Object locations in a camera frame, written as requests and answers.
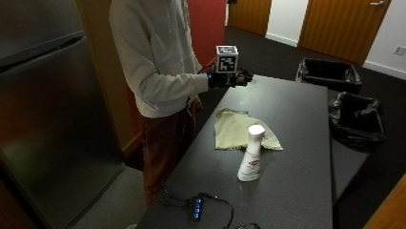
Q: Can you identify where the stainless steel refrigerator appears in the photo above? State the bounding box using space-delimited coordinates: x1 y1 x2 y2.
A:
0 0 127 229

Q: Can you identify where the black cable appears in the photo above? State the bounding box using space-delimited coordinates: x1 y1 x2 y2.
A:
159 184 263 229

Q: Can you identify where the the person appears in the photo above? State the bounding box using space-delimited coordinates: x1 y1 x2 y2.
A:
108 0 212 207

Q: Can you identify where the wooden door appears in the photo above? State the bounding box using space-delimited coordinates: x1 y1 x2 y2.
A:
227 0 273 37
297 0 393 66

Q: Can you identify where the white marker cube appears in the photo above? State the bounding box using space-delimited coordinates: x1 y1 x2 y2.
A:
215 45 240 74

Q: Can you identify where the white spray bottle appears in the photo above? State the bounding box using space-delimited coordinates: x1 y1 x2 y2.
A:
236 124 267 182

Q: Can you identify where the black hub with blue lights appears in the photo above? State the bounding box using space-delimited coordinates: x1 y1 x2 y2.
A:
190 197 204 222

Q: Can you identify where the black lined bin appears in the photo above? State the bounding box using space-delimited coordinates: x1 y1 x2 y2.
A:
328 91 388 153
295 57 364 95

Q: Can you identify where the yellow cloth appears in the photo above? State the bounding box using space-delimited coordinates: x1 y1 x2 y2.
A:
214 107 285 152

